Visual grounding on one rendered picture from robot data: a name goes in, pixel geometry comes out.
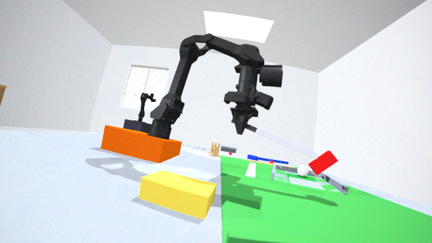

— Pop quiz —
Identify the green flat mat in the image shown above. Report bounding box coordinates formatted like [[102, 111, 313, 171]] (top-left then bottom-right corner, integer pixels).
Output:
[[221, 156, 432, 243]]

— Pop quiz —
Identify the yellow rectangular block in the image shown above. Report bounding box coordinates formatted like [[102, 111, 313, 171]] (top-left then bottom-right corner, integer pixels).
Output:
[[138, 170, 217, 220]]

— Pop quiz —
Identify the white flat strip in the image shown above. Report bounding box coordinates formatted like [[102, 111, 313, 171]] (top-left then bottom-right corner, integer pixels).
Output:
[[245, 163, 256, 178]]

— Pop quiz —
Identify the blue putter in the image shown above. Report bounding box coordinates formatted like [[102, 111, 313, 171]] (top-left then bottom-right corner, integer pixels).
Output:
[[247, 155, 288, 164]]

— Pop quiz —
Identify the white golf ball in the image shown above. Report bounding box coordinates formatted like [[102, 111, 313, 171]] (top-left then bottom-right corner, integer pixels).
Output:
[[297, 165, 309, 176]]

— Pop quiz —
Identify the red putter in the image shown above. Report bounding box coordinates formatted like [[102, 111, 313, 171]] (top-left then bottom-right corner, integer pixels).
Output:
[[244, 123, 338, 175]]

